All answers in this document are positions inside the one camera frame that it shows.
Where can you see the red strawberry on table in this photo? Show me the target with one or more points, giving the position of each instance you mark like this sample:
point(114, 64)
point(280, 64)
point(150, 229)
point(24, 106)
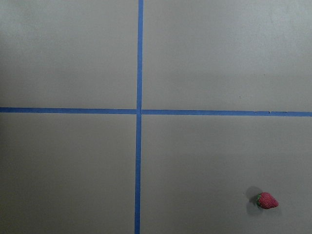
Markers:
point(266, 201)

